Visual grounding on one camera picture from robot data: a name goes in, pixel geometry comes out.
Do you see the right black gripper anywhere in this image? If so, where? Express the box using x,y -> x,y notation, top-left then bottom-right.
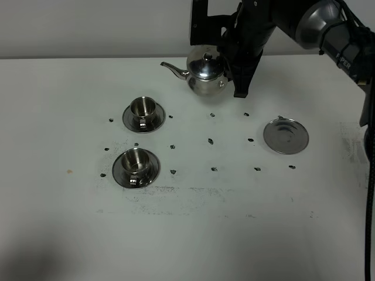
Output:
219,1 -> 275,98

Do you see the stainless steel teapot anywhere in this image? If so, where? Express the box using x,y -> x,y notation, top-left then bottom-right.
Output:
161,45 -> 229,96

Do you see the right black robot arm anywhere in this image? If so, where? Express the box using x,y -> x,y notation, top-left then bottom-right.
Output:
219,1 -> 374,160

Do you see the teapot steel saucer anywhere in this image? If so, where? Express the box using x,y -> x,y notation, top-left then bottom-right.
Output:
263,116 -> 309,155

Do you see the far stainless steel teacup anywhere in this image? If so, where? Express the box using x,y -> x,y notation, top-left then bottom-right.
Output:
130,96 -> 156,129

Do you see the stainless steel teacup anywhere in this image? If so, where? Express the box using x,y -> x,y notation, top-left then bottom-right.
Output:
121,148 -> 151,186
130,96 -> 156,129

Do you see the near stainless steel teacup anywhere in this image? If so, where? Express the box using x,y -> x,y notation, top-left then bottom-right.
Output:
121,148 -> 151,186

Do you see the far steel saucer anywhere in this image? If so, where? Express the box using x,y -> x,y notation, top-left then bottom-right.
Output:
122,103 -> 166,133

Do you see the near steel saucer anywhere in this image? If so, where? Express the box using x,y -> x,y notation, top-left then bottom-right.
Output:
112,149 -> 161,189

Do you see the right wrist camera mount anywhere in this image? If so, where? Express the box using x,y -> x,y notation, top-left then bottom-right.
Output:
189,0 -> 237,46

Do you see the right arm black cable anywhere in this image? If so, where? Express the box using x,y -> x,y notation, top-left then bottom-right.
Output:
341,0 -> 375,281

